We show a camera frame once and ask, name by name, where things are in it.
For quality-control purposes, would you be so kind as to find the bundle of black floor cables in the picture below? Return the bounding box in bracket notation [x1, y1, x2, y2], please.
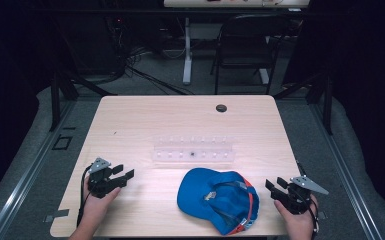
[105, 15, 196, 97]

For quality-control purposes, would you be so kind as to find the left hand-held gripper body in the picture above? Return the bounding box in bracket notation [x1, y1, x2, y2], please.
[87, 157, 121, 200]

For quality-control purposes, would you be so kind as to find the black folding chair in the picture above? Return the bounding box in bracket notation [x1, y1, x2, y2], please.
[209, 13, 286, 96]

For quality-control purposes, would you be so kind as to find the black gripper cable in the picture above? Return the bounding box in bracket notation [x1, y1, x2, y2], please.
[308, 195, 321, 235]
[76, 163, 94, 228]

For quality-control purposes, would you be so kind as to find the white desk leg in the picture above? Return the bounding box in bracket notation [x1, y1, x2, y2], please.
[182, 16, 195, 86]
[259, 67, 271, 85]

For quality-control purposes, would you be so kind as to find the person's right hand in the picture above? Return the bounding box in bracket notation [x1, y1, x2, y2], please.
[273, 195, 320, 240]

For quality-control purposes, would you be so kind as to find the black metal stand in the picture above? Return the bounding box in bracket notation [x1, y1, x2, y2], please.
[272, 70, 335, 136]
[48, 70, 118, 133]

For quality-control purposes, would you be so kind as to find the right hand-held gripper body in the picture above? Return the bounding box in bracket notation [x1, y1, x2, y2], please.
[278, 175, 330, 216]

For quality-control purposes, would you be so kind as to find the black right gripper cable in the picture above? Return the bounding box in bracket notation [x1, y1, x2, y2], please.
[308, 195, 321, 235]

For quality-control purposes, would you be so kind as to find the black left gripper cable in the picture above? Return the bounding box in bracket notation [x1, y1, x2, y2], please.
[76, 163, 94, 228]

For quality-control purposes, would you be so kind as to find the clear plastic hook rack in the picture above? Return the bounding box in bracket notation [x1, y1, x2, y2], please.
[152, 134, 237, 165]

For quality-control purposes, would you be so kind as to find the blue cap with orange trim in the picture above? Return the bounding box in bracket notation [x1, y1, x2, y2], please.
[176, 167, 261, 237]

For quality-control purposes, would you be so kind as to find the aluminium floor rail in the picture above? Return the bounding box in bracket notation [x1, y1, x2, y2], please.
[0, 99, 78, 240]
[307, 99, 385, 240]

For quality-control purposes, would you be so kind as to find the person's left hand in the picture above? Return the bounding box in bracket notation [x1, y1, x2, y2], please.
[79, 177, 122, 229]

